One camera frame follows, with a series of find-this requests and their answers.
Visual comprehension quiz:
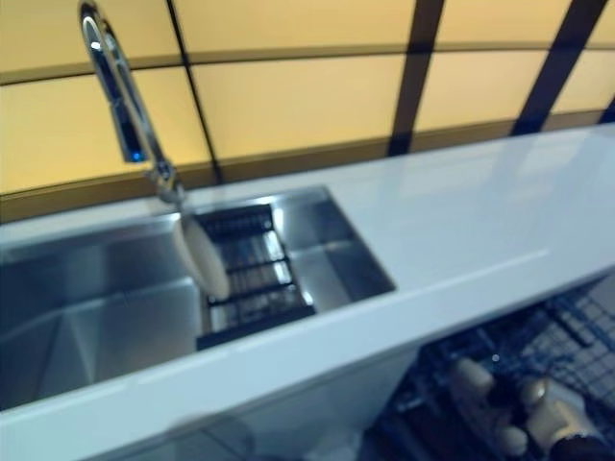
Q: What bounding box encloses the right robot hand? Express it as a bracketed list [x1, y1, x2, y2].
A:
[518, 376, 585, 452]

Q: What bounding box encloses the stainless steel sink basin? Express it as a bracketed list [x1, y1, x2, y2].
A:
[0, 185, 398, 413]

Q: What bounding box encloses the black dish drying rack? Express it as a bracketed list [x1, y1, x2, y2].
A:
[193, 203, 317, 352]

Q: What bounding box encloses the black wire dishwasher rack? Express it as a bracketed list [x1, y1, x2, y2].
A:
[378, 286, 615, 461]

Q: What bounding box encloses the black wire cup shelf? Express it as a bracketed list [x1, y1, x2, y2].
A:
[546, 281, 615, 386]

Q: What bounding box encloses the cream ceramic plate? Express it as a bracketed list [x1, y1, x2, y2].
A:
[174, 215, 232, 301]
[448, 356, 530, 456]

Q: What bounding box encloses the chrome pull-down kitchen faucet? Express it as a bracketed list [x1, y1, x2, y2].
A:
[78, 0, 187, 204]

